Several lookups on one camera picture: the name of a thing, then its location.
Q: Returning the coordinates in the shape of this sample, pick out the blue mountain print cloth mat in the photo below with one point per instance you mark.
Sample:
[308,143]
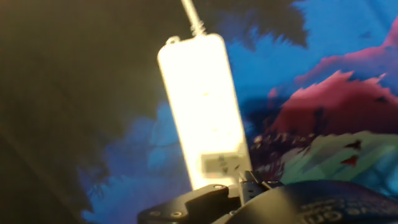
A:
[311,93]

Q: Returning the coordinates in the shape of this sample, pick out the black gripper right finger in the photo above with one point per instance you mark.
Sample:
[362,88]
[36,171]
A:
[255,186]

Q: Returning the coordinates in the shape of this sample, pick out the white power strip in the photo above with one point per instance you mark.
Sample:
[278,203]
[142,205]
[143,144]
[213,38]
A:
[202,109]

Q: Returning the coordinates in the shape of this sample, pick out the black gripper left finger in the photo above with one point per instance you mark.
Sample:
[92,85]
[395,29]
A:
[192,205]

